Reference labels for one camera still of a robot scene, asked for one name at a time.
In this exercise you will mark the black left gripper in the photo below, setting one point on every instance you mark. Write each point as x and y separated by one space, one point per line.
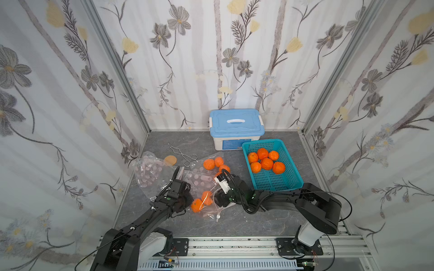
178 184

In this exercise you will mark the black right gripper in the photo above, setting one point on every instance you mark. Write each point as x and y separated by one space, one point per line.
223 191

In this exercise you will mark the aluminium mounting rail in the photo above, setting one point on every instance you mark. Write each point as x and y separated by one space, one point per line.
340 253

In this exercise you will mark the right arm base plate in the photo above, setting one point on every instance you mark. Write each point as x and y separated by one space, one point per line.
289 247

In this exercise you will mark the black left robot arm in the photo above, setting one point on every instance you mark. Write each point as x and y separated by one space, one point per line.
120 249

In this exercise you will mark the white slotted cable duct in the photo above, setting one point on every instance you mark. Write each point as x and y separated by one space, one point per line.
223 265

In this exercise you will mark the clear zip-top bag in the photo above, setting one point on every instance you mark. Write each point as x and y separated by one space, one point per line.
202 180
153 174

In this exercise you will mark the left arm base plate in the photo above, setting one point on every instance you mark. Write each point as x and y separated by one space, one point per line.
179 247

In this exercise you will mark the round cork coaster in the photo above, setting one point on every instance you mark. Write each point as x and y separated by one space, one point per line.
170 160

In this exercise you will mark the blue lidded storage box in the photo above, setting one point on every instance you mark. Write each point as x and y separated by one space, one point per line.
230 129

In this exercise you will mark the teal plastic basket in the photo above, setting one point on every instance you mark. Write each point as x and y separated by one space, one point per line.
267 180

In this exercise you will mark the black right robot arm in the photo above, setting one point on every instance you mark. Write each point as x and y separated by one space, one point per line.
320 209

